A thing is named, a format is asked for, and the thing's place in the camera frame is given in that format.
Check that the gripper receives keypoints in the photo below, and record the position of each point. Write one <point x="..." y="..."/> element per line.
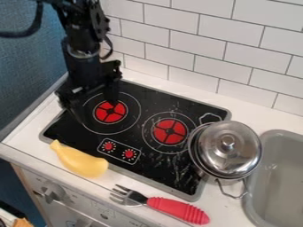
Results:
<point x="84" y="71"/>

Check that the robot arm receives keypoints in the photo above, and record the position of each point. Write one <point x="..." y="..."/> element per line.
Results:
<point x="81" y="26"/>

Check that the toy stove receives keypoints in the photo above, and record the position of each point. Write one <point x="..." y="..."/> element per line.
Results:
<point x="138" y="134"/>

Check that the yellow toy chicken drumstick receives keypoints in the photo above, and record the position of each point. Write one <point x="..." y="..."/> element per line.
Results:
<point x="79" y="161"/>

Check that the silver pot with lid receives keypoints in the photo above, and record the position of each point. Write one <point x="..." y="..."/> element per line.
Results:
<point x="225" y="150"/>

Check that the toy sink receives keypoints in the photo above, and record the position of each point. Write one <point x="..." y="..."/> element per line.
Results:
<point x="276" y="180"/>

